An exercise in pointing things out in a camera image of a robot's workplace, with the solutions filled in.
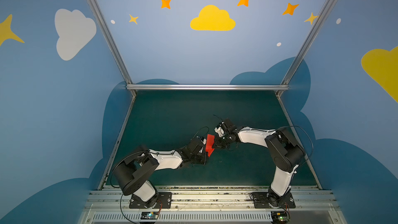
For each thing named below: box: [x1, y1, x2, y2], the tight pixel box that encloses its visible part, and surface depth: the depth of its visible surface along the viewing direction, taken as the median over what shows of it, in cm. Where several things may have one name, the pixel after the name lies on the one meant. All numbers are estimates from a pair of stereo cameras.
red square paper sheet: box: [205, 134, 216, 158], surface depth 95 cm
